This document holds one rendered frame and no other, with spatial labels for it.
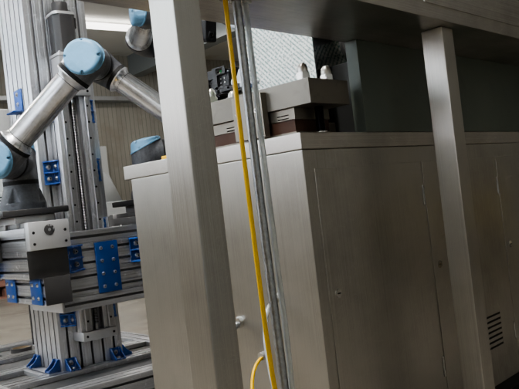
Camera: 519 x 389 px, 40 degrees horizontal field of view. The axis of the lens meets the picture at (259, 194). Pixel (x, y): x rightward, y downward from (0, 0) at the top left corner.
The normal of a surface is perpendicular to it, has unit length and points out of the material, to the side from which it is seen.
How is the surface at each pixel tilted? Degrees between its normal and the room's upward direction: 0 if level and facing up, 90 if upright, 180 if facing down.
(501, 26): 90
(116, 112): 90
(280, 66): 90
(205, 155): 90
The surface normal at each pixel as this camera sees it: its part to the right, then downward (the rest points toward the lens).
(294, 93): -0.67, 0.07
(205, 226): 0.73, -0.10
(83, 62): 0.02, -0.11
